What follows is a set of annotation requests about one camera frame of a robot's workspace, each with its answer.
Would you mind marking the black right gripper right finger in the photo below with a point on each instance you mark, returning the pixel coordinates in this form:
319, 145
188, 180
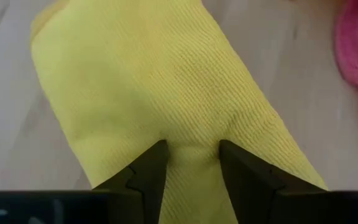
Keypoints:
247, 177

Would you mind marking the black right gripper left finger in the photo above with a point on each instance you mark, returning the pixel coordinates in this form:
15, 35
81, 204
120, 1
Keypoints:
148, 171

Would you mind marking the yellow microfiber towel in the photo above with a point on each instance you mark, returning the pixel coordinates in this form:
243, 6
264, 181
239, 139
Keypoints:
151, 77

